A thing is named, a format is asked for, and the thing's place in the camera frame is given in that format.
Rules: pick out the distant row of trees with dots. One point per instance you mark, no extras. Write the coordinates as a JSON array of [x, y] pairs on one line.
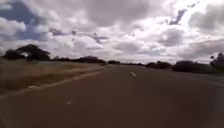
[[33, 53]]

